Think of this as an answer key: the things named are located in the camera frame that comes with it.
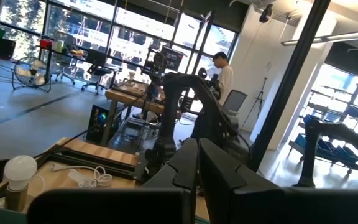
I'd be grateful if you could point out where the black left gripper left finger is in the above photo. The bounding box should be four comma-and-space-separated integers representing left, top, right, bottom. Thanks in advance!
26, 138, 199, 224

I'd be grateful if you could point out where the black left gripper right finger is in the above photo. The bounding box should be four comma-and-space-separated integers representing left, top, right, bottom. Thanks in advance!
198, 138, 358, 224

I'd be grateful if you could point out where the black computer tower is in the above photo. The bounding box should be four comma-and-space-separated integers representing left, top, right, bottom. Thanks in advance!
85, 103, 118, 146

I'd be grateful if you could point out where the black tripod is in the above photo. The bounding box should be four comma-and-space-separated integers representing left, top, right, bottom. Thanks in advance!
240, 77, 269, 132

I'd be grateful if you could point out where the grey office chair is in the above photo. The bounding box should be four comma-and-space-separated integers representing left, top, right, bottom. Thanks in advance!
222, 89, 249, 113

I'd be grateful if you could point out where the cart with blue bins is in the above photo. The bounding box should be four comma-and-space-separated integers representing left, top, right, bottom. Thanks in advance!
288, 113, 358, 175

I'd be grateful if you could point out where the wooden work table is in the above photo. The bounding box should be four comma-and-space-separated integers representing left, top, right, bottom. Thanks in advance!
100, 80, 168, 147

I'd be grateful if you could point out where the person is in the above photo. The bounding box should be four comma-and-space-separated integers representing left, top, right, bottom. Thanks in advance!
211, 51, 235, 107

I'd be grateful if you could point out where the white light bulb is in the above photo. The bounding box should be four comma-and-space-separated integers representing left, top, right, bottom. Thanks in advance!
4, 154, 39, 191

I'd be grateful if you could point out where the wooden bulb holder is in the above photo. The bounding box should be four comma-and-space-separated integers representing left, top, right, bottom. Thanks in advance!
4, 183, 30, 213

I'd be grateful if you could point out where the black office chair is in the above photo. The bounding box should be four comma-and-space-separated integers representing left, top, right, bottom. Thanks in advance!
80, 49, 115, 95

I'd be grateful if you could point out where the floor fan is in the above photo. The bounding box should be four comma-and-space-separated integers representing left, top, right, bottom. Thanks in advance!
11, 57, 53, 93

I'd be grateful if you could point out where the ceiling light tube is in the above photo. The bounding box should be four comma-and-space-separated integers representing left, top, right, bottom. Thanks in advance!
280, 29, 358, 47

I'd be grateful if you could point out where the black table frame rail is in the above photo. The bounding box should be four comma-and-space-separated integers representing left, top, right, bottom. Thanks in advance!
34, 145, 143, 182

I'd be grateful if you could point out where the white power cable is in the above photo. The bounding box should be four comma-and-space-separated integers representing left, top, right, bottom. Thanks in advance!
50, 162, 114, 189

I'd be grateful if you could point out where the black frame post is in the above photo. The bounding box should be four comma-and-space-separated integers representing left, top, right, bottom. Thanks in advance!
249, 0, 333, 172

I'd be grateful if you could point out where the black hanging camera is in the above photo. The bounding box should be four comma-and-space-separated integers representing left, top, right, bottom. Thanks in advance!
258, 3, 274, 24

